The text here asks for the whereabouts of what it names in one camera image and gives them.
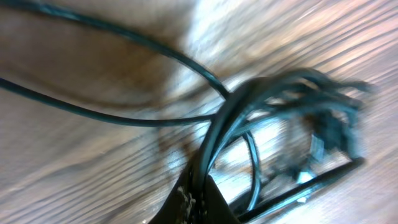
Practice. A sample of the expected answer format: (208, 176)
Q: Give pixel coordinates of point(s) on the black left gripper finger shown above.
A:
(183, 206)

